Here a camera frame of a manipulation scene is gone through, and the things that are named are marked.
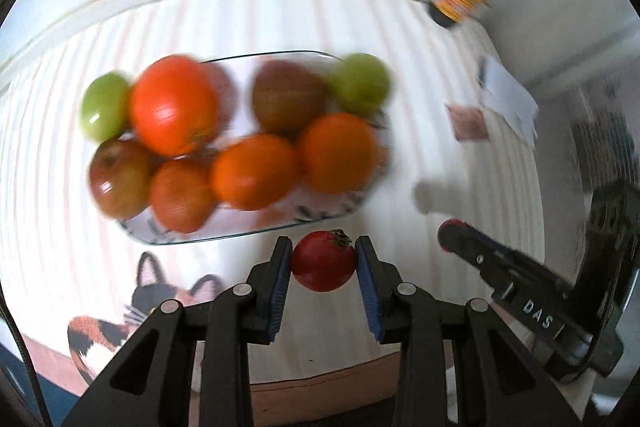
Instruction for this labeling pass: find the small red tomato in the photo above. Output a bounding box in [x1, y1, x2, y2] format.
[291, 229, 357, 293]

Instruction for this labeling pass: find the green apple large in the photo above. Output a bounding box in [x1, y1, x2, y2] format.
[329, 53, 392, 119]

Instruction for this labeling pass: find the green apple small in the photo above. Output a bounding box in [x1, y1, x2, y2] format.
[80, 72, 131, 144]

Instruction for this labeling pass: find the striped cat print table mat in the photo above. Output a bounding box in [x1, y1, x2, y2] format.
[1, 0, 544, 397]

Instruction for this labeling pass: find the white paper sheet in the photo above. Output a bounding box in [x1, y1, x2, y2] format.
[478, 54, 539, 147]

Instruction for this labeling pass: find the dark red orange fruit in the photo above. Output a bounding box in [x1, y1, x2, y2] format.
[150, 157, 218, 234]

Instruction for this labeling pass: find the dark red apple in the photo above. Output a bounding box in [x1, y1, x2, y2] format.
[88, 139, 155, 220]

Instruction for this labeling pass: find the floral oval ceramic plate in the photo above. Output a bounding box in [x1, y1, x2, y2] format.
[117, 50, 393, 245]

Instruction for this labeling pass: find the orange right side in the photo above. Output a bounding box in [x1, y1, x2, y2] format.
[296, 113, 378, 195]

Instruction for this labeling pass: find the orange front middle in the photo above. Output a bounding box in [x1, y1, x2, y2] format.
[210, 134, 300, 211]

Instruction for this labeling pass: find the large orange top left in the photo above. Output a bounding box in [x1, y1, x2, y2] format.
[129, 54, 220, 157]

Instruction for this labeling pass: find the red yellow apple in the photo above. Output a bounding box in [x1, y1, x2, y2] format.
[250, 60, 328, 135]

